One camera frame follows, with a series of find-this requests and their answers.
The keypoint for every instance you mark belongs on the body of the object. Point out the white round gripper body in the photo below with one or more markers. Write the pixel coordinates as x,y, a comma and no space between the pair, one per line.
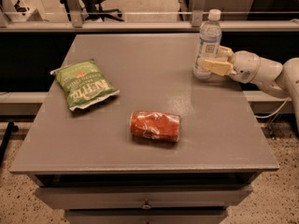
245,66

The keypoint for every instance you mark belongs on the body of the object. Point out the clear blue-label plastic bottle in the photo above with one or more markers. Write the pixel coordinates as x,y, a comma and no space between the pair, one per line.
209,41

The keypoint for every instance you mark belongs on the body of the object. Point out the green chip bag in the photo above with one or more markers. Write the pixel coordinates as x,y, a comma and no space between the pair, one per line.
84,84

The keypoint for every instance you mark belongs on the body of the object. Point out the grey wooden drawer cabinet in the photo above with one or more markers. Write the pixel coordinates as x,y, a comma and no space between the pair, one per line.
166,149

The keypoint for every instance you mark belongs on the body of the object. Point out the lower grey drawer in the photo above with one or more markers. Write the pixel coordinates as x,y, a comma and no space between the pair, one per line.
162,216

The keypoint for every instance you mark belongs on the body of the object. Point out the grey drawer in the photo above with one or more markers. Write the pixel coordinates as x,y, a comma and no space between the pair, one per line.
162,216
134,197

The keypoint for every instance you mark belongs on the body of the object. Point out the grey metal railing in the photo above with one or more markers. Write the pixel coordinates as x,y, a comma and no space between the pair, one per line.
70,16

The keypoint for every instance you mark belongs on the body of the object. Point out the black pole at left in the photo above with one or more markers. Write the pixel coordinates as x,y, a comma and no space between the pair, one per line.
11,127

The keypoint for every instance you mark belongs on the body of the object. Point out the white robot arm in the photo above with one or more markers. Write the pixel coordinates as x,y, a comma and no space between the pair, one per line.
276,79

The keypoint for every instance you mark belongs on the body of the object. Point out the upper grey drawer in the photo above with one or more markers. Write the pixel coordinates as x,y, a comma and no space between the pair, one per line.
134,197

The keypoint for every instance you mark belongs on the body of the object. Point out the metal drawer knob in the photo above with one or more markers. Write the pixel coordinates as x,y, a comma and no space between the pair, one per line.
146,205

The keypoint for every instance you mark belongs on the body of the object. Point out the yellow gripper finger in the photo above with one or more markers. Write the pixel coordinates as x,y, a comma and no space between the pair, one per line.
224,52
218,67

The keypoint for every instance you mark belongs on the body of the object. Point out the red soda can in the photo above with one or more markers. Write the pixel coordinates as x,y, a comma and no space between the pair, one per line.
155,125

